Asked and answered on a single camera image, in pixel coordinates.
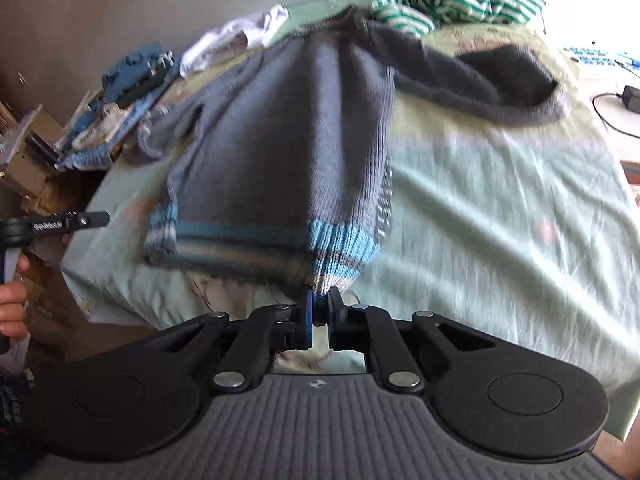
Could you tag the grey blue-striped knit sweater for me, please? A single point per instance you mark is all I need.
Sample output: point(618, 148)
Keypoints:
point(280, 160)

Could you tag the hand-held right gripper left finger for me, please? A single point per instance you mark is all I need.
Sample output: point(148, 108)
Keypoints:
point(305, 322)

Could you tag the white device with blue buttons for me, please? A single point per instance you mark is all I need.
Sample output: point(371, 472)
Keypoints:
point(600, 56)

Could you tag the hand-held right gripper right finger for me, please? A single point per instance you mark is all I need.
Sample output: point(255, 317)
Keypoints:
point(334, 320)

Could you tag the cardboard box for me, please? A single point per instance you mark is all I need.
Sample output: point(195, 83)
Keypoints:
point(25, 170)

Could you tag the dark blue cloth pile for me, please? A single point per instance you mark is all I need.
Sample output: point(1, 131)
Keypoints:
point(137, 72)

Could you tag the black cylinder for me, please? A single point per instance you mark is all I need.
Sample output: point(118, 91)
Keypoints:
point(42, 146)

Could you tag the pale green yellow bed sheet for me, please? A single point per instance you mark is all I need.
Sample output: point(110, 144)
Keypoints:
point(500, 210)

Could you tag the black power adapter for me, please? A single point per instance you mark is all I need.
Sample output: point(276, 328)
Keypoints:
point(632, 99)

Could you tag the green white striped garment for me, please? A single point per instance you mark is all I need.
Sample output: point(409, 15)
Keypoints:
point(460, 0)

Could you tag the person's left hand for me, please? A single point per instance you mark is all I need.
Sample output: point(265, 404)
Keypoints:
point(12, 310)

